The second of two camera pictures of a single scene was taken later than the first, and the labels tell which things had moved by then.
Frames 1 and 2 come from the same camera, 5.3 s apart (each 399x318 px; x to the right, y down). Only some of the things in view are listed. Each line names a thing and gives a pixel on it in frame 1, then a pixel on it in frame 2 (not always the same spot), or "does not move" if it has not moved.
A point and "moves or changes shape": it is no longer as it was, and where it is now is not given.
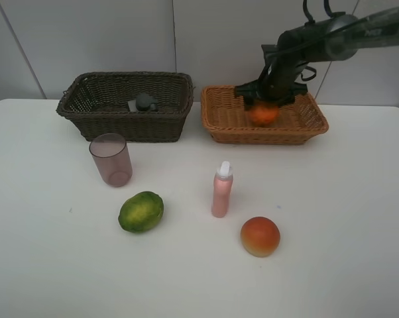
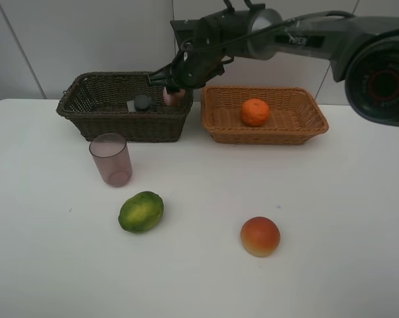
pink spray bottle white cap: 223,189 → 172,100
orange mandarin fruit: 262,116 moves or changes shape
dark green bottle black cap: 144,103 does not move
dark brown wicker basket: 98,103 does not move
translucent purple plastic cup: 111,154 does not move
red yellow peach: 260,236 does not move
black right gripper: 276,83 → 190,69
